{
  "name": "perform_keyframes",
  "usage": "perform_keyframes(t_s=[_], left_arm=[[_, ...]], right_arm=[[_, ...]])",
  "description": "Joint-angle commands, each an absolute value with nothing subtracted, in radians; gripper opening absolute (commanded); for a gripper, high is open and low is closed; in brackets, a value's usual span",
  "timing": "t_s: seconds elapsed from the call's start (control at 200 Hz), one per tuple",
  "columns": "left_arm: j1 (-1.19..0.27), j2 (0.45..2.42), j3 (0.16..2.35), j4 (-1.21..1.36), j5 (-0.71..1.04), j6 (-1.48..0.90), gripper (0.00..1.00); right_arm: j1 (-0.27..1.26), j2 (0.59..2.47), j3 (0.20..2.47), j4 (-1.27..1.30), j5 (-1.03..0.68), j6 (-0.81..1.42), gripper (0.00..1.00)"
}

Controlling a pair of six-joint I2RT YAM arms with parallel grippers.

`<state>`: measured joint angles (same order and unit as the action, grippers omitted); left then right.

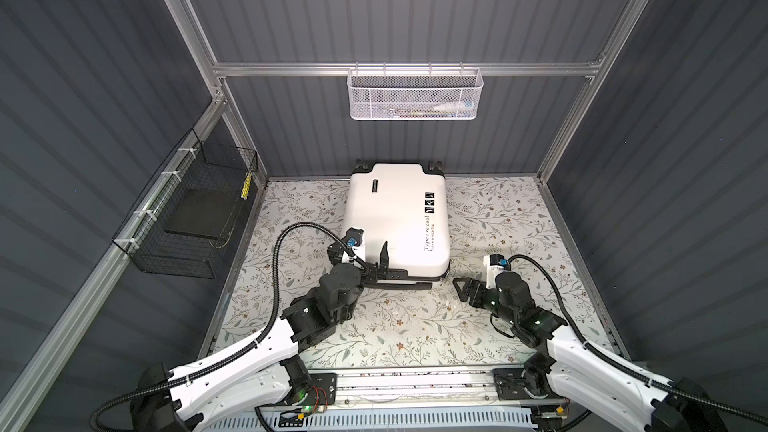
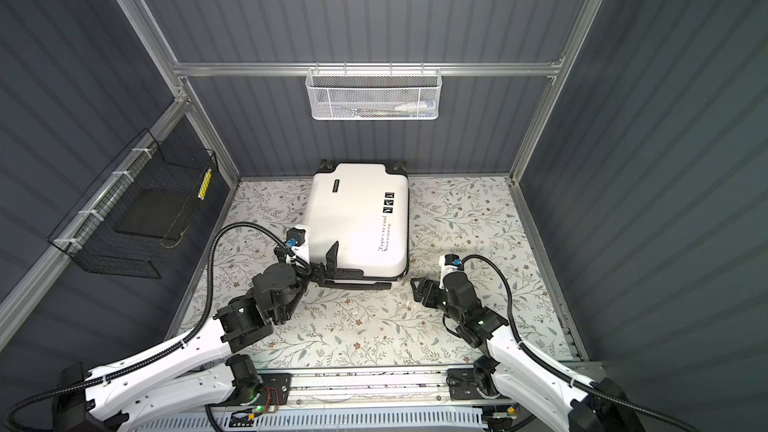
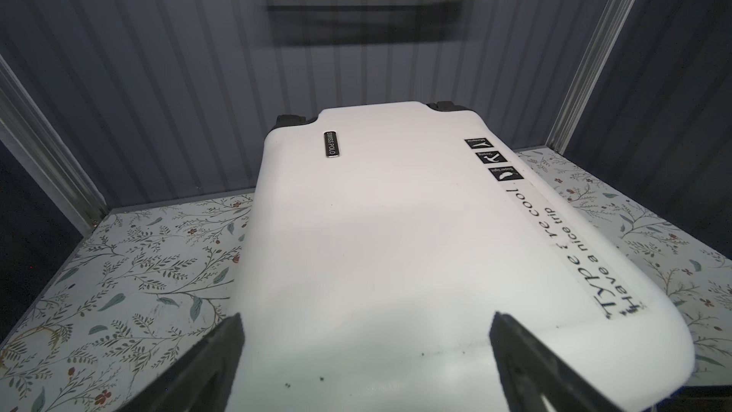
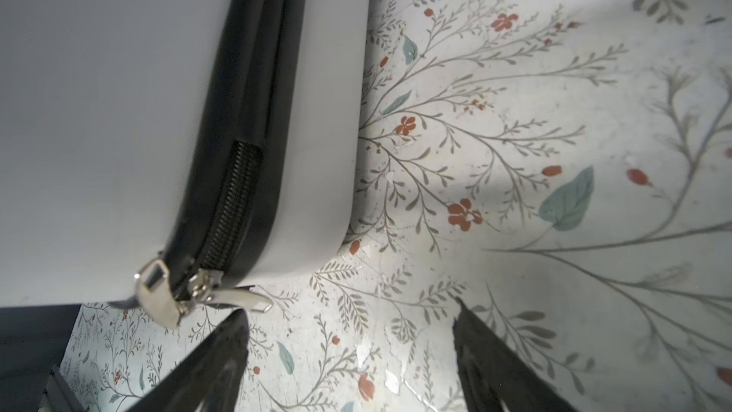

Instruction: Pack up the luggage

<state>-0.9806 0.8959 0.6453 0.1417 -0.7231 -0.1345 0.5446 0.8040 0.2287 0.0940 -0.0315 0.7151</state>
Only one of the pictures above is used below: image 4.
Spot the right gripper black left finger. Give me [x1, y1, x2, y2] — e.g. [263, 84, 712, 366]
[131, 309, 250, 411]

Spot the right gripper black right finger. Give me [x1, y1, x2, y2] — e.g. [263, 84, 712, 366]
[453, 299, 575, 411]

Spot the white hard-shell suitcase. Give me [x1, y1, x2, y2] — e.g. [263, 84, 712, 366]
[1, 0, 370, 328]

